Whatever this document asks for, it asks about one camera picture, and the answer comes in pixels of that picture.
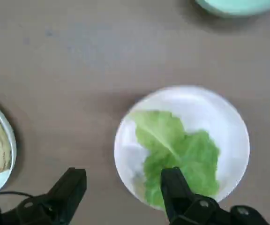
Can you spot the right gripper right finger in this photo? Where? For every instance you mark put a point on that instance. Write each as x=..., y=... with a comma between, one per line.
x=177, y=194

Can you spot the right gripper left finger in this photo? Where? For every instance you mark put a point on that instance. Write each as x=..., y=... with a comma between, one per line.
x=64, y=192

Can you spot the green lettuce leaf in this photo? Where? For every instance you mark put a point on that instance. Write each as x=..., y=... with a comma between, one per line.
x=167, y=136

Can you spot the pale green bowl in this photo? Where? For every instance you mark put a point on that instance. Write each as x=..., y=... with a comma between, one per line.
x=231, y=7

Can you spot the pale speckled plate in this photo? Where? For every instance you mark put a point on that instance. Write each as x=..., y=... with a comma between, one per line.
x=219, y=112

